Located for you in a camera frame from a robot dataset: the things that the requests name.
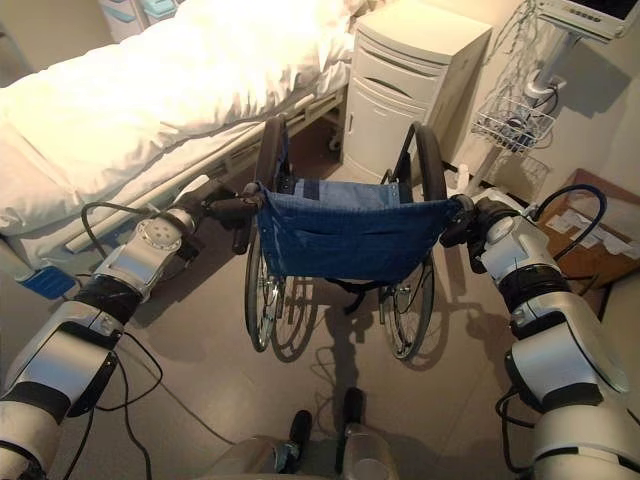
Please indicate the hospital bed with white frame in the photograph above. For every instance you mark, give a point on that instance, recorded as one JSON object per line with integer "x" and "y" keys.
{"x": 280, "y": 125}

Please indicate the white duvet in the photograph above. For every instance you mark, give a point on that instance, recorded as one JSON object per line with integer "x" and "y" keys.
{"x": 150, "y": 90}

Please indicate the wheelchair with blue fabric back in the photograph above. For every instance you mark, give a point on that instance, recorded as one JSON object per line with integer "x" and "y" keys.
{"x": 345, "y": 235}

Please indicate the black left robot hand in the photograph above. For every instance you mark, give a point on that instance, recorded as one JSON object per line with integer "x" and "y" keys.
{"x": 226, "y": 204}

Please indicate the white bedside cabinet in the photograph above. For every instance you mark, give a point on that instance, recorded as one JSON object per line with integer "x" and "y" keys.
{"x": 405, "y": 85}

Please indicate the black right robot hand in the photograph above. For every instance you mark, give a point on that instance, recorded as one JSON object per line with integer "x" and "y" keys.
{"x": 472, "y": 220}

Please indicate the brown cardboard box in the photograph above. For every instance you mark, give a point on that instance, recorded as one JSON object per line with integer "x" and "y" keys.
{"x": 585, "y": 230}

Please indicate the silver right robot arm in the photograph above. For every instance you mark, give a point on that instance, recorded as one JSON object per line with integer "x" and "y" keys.
{"x": 555, "y": 340}

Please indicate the blue bed foot pedal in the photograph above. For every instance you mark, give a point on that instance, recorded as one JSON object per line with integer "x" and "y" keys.
{"x": 46, "y": 282}

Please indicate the white cabinet with blue bins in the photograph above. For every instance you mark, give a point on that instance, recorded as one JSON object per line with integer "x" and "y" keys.
{"x": 132, "y": 15}

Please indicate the patient monitor on pole stand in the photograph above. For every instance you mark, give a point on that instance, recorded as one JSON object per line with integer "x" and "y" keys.
{"x": 555, "y": 60}

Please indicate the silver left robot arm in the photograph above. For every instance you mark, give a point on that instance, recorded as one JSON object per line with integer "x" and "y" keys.
{"x": 90, "y": 320}

